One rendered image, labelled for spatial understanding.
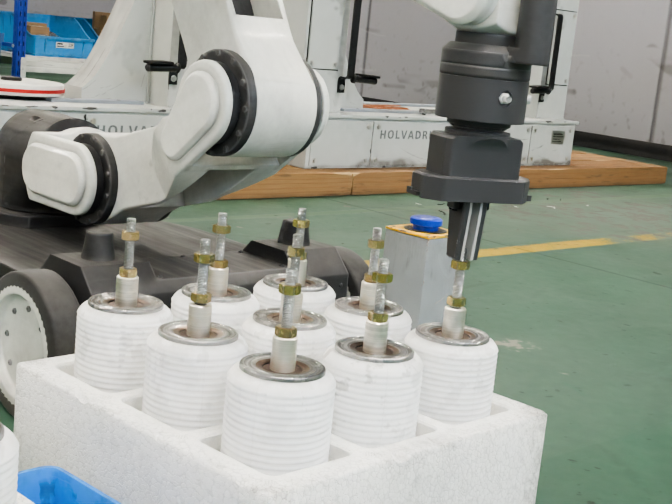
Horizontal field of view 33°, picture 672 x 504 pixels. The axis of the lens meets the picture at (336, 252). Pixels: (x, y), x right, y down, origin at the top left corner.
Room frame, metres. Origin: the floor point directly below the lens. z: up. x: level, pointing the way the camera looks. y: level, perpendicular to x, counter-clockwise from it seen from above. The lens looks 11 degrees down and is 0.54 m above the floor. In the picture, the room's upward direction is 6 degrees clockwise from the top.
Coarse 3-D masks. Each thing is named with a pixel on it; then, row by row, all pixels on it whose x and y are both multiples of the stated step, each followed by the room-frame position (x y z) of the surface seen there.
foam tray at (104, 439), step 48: (48, 384) 1.06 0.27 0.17; (48, 432) 1.06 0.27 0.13; (96, 432) 1.00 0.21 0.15; (144, 432) 0.95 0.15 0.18; (192, 432) 0.96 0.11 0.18; (432, 432) 1.02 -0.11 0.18; (480, 432) 1.04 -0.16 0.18; (528, 432) 1.09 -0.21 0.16; (96, 480) 1.00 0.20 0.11; (144, 480) 0.95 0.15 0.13; (192, 480) 0.90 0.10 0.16; (240, 480) 0.87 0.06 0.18; (288, 480) 0.87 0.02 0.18; (336, 480) 0.89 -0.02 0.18; (384, 480) 0.94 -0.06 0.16; (432, 480) 0.99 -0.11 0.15; (480, 480) 1.04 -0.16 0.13; (528, 480) 1.10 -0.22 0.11
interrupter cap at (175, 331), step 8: (184, 320) 1.06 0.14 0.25; (160, 328) 1.02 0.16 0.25; (168, 328) 1.03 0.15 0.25; (176, 328) 1.03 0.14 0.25; (184, 328) 1.04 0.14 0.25; (216, 328) 1.05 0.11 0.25; (224, 328) 1.05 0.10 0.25; (232, 328) 1.05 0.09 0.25; (160, 336) 1.01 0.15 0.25; (168, 336) 1.00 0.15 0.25; (176, 336) 1.00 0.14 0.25; (184, 336) 1.01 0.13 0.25; (216, 336) 1.03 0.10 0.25; (224, 336) 1.02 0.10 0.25; (232, 336) 1.02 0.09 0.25; (184, 344) 0.99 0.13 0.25; (192, 344) 0.99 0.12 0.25; (200, 344) 0.99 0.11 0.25; (208, 344) 0.99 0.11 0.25; (216, 344) 1.00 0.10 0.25; (224, 344) 1.00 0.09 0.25
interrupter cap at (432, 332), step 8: (416, 328) 1.12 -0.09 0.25; (424, 328) 1.13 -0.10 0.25; (432, 328) 1.13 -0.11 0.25; (440, 328) 1.13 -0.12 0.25; (464, 328) 1.14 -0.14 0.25; (472, 328) 1.14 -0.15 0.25; (424, 336) 1.09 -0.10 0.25; (432, 336) 1.10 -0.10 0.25; (440, 336) 1.11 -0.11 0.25; (464, 336) 1.12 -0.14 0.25; (472, 336) 1.11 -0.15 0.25; (480, 336) 1.11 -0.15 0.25; (488, 336) 1.11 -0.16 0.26; (448, 344) 1.08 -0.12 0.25; (456, 344) 1.08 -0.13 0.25; (464, 344) 1.08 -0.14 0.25; (472, 344) 1.08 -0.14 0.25; (480, 344) 1.09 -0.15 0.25
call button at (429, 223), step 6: (414, 216) 1.37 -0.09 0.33; (420, 216) 1.37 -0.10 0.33; (426, 216) 1.38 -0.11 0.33; (432, 216) 1.38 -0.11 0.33; (414, 222) 1.36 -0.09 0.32; (420, 222) 1.36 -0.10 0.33; (426, 222) 1.35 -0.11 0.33; (432, 222) 1.35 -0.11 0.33; (438, 222) 1.36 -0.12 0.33; (414, 228) 1.37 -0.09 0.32; (420, 228) 1.36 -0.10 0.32; (426, 228) 1.36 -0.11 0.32; (432, 228) 1.36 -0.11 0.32; (438, 228) 1.37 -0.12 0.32
